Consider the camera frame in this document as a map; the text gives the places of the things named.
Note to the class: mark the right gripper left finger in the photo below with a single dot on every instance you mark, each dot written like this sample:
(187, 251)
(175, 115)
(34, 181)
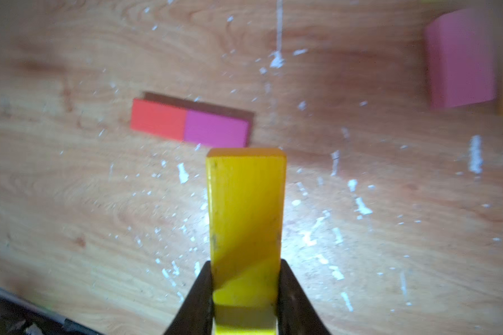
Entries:
(196, 314)

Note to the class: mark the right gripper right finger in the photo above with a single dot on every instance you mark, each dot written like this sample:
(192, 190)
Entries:
(295, 313)

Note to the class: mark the long yellow block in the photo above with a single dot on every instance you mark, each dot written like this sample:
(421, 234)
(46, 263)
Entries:
(246, 207)

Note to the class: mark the small magenta block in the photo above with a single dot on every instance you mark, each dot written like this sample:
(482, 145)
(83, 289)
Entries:
(215, 130)

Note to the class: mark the small red block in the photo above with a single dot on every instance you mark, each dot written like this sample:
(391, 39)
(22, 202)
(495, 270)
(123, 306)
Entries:
(158, 119)

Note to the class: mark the pink long block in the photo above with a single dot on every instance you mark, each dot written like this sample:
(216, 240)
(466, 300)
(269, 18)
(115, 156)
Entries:
(460, 60)

